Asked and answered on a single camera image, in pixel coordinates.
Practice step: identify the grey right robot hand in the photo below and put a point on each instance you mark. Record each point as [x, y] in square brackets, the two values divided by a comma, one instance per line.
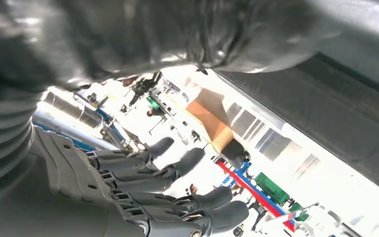
[176, 32]

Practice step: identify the brown cardboard box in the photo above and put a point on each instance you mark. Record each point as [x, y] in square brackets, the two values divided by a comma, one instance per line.
[212, 127]

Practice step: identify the large green crate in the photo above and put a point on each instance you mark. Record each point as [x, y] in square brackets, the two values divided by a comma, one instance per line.
[273, 189]

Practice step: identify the stamped metal panel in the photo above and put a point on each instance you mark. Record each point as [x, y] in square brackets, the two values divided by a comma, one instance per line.
[372, 55]

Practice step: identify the small green crate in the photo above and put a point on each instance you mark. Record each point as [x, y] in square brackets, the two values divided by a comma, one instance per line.
[299, 212]

